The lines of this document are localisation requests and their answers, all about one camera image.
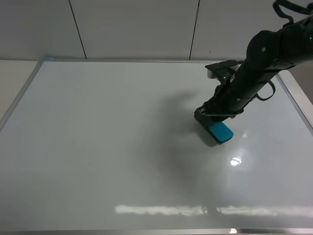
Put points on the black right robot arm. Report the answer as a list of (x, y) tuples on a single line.
[(267, 54)]

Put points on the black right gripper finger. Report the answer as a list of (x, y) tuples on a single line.
[(205, 135), (222, 117)]

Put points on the white whiteboard with aluminium frame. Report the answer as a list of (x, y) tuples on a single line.
[(112, 148)]

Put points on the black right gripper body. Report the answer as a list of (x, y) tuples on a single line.
[(228, 100)]

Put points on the blue whiteboard eraser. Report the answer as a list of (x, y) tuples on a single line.
[(220, 132)]

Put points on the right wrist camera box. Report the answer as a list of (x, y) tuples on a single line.
[(222, 69)]

